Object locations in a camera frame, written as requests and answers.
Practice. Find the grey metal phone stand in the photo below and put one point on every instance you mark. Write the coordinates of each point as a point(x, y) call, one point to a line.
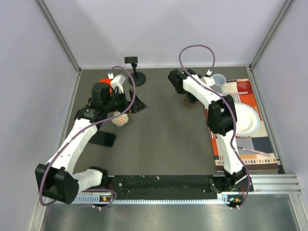
point(190, 100)

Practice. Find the orange bowl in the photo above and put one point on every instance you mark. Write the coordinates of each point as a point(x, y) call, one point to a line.
point(107, 81)

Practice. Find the white plate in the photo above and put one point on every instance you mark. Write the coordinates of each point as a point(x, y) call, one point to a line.
point(248, 121)

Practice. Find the black camera stand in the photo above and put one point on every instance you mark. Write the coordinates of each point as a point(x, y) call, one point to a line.
point(139, 77)

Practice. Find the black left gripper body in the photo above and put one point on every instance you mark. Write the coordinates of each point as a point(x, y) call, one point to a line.
point(118, 102)

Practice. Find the fork with pink handle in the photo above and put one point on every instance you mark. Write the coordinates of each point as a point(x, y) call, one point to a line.
point(254, 151)

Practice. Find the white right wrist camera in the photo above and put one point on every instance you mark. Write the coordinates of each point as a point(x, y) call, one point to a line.
point(209, 81)

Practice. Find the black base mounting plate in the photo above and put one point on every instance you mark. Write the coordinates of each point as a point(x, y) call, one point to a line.
point(169, 187)

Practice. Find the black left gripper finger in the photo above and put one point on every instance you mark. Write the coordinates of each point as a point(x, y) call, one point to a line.
point(137, 106)
point(132, 95)

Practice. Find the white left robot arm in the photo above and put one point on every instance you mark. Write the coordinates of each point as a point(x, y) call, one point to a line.
point(55, 179)

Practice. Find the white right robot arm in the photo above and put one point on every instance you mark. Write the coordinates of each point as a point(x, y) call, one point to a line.
point(221, 120)

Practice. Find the light blue ceramic cup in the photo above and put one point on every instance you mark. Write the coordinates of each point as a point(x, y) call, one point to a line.
point(220, 82)

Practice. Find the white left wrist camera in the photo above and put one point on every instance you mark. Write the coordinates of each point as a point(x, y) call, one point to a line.
point(117, 82)

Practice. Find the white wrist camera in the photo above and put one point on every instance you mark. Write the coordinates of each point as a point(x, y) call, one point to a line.
point(209, 81)
point(117, 82)

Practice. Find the black smartphone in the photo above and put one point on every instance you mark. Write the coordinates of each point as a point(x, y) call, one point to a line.
point(103, 139)

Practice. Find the patterned floral small bowl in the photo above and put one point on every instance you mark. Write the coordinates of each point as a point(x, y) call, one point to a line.
point(120, 120)

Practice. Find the pink handled spoon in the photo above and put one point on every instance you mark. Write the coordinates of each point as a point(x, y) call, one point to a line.
point(239, 93)

